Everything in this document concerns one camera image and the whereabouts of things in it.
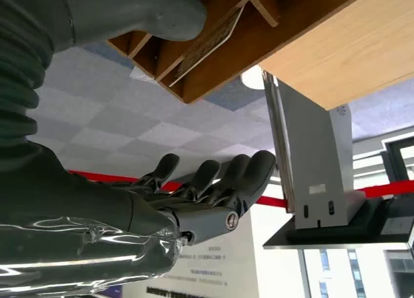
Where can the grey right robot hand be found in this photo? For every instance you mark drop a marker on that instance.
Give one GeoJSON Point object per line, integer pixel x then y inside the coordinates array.
{"type": "Point", "coordinates": [81, 202]}

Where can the flat card with white edge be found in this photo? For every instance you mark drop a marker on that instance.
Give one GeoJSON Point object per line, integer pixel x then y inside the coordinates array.
{"type": "Point", "coordinates": [207, 45]}

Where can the ribbed grey right arm sleeve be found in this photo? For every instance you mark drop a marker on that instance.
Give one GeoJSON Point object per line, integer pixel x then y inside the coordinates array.
{"type": "Point", "coordinates": [19, 95]}

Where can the white notice board with text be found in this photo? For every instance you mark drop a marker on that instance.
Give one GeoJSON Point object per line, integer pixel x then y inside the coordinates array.
{"type": "Point", "coordinates": [226, 261]}

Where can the round white disc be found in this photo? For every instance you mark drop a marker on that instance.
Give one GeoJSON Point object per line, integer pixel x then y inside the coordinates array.
{"type": "Point", "coordinates": [254, 78]}

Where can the dark brown wooden slotted holder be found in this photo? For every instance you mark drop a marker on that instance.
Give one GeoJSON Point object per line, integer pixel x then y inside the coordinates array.
{"type": "Point", "coordinates": [258, 43]}

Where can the grey-white metal stand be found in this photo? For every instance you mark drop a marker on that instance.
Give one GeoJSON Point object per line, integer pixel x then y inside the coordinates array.
{"type": "Point", "coordinates": [310, 150]}

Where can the light wood desk panel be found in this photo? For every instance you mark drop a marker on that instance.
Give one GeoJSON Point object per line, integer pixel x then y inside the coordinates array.
{"type": "Point", "coordinates": [349, 43]}

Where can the red barrier belt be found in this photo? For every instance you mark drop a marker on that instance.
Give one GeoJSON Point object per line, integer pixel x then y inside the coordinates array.
{"type": "Point", "coordinates": [387, 188]}

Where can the black flat base plate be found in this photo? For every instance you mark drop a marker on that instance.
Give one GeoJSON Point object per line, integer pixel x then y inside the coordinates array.
{"type": "Point", "coordinates": [356, 235]}

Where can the dark window frame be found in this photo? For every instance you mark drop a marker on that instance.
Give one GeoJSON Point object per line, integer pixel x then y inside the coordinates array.
{"type": "Point", "coordinates": [391, 159]}

